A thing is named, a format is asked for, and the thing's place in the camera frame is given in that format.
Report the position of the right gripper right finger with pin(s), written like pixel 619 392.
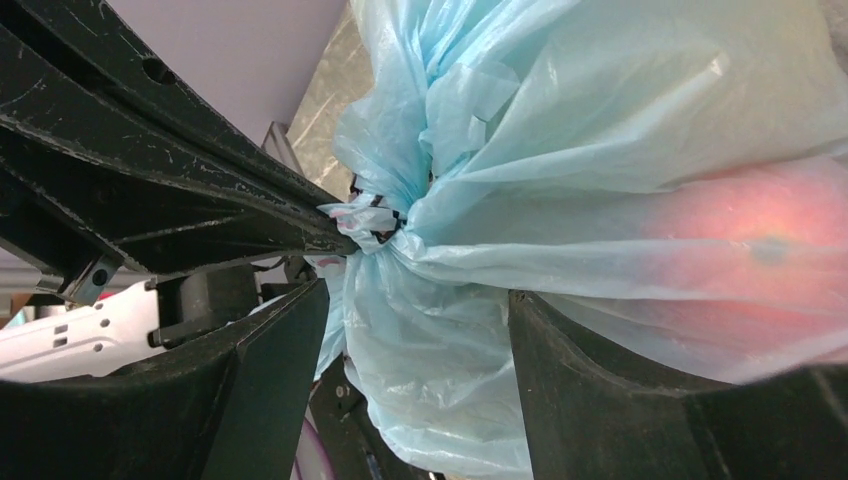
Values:
pixel 595 410

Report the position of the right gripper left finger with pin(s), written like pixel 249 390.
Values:
pixel 227 405

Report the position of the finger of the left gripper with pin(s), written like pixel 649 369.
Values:
pixel 106 152

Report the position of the light blue plastic bag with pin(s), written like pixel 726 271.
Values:
pixel 522 145

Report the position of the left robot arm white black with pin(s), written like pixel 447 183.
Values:
pixel 114 318

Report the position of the pink fake peach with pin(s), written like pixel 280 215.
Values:
pixel 755 257

